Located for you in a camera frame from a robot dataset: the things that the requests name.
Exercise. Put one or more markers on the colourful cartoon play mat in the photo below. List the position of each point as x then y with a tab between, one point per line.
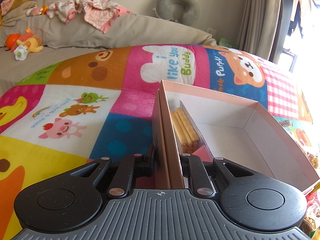
73	111

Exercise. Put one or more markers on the biscuit sticks tray with dip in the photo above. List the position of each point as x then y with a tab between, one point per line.
189	139

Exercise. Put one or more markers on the pink cardboard box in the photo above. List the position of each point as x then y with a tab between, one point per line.
234	128

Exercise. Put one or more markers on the beige curtain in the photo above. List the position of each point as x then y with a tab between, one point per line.
258	27

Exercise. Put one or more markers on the beige sofa cover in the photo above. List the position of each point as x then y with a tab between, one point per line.
63	41

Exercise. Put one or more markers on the pink baby clothes pile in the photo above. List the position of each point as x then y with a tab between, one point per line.
98	13

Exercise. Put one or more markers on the orange yellow plush toy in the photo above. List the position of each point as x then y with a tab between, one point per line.
22	45

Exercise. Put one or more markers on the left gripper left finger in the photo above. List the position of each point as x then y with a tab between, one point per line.
129	169

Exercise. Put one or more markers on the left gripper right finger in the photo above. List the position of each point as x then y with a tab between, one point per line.
198	180

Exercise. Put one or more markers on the grey neck pillow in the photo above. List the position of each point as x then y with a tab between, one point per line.
185	12

